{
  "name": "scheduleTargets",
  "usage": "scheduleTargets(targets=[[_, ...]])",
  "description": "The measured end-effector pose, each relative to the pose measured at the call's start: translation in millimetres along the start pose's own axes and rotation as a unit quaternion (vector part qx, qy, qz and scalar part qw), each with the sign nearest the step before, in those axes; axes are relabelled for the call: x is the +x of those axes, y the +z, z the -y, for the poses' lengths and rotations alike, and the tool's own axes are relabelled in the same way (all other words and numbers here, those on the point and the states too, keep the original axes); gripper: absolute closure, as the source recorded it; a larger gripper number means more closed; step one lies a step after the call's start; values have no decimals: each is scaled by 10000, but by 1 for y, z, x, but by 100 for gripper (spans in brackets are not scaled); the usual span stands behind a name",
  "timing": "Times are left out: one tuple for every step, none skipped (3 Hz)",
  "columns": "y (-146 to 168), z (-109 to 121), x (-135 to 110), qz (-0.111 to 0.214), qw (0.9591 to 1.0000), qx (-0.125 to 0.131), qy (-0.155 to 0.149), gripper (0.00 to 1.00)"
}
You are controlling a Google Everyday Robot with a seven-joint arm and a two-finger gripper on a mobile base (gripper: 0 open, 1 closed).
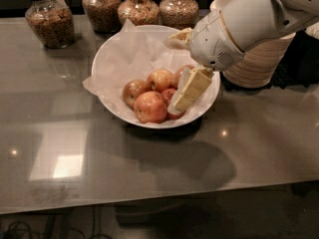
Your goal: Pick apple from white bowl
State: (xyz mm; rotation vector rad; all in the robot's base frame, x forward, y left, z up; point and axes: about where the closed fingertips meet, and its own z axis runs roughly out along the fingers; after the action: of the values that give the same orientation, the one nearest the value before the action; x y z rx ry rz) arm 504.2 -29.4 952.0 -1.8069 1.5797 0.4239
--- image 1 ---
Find dark red front apple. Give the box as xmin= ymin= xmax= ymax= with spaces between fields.
xmin=161 ymin=88 xmax=183 ymax=120

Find middle rear apple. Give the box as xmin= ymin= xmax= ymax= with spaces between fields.
xmin=147 ymin=69 xmax=172 ymax=93

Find leftmost glass cereal jar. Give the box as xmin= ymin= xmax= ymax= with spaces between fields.
xmin=25 ymin=0 xmax=75 ymax=49

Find white bowl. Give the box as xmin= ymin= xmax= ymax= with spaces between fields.
xmin=91 ymin=24 xmax=221 ymax=129

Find glass cereal jar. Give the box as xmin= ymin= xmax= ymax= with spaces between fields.
xmin=25 ymin=0 xmax=75 ymax=49
xmin=118 ymin=0 xmax=160 ymax=26
xmin=82 ymin=0 xmax=122 ymax=33
xmin=159 ymin=0 xmax=199 ymax=30

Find front left apple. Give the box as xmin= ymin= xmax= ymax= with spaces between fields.
xmin=134 ymin=91 xmax=167 ymax=123

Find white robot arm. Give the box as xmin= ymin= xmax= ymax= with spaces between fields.
xmin=164 ymin=0 xmax=319 ymax=115

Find white paper liner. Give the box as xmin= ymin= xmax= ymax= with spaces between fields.
xmin=82 ymin=19 xmax=218 ymax=124

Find front stack paper bowls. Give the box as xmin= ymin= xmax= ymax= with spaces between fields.
xmin=222 ymin=33 xmax=295 ymax=89

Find left rear apple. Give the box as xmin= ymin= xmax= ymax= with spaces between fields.
xmin=122 ymin=79 xmax=151 ymax=109

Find right rear apple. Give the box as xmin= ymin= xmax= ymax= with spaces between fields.
xmin=171 ymin=65 xmax=194 ymax=89

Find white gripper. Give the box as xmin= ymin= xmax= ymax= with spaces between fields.
xmin=163 ymin=10 xmax=244 ymax=116

